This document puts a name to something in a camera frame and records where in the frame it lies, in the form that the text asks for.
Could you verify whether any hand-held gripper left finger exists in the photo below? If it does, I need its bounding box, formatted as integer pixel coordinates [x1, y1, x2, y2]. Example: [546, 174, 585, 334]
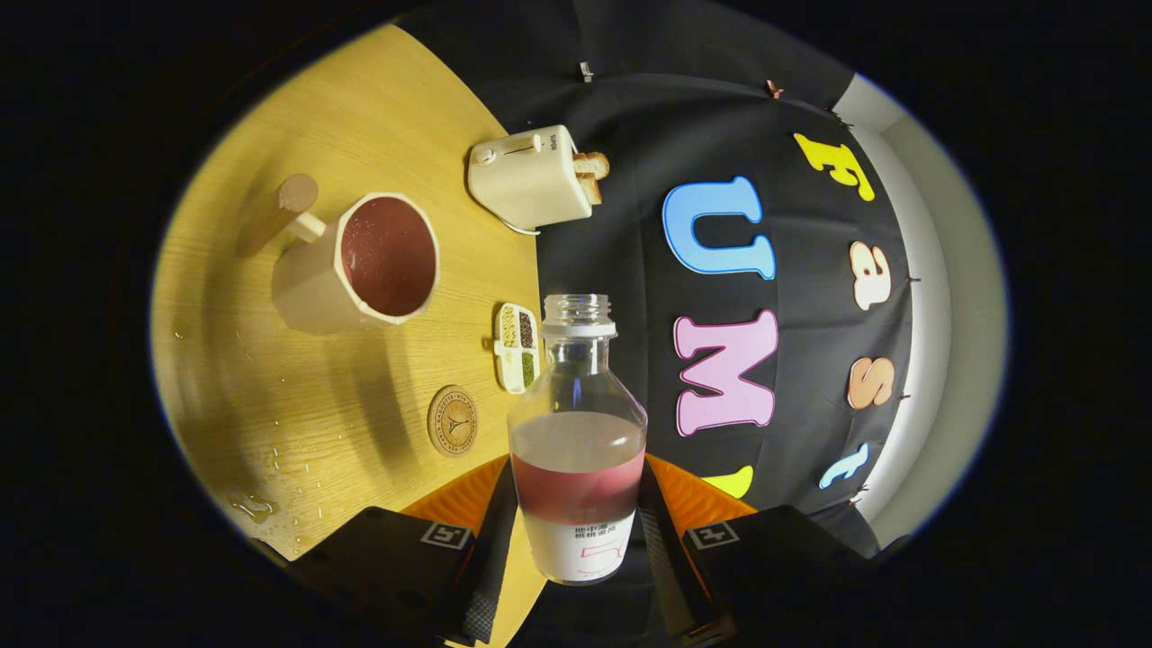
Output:
[288, 454, 519, 647]

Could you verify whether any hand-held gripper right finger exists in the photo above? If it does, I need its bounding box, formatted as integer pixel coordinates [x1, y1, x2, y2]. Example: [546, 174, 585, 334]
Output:
[637, 453, 878, 645]

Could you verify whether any clear juice bottle red label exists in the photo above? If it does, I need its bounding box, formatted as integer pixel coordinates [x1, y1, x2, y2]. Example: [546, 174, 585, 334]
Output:
[507, 293, 649, 586]

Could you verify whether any round wooden coaster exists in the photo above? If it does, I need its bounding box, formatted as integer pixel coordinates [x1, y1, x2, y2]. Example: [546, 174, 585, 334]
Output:
[427, 384, 479, 457]

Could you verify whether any cream cup wooden handle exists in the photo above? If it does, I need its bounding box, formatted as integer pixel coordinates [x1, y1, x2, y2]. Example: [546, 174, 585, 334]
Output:
[236, 174, 442, 336]

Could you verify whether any white divided dish of beans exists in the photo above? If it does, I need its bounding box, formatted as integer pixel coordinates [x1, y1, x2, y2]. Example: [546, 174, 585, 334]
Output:
[492, 302, 541, 395]

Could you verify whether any cream toaster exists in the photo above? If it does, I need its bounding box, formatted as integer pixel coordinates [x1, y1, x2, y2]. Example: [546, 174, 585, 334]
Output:
[467, 124, 595, 230]

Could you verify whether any wooden table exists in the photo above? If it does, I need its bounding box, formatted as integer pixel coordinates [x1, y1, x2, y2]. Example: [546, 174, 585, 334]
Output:
[148, 22, 550, 648]

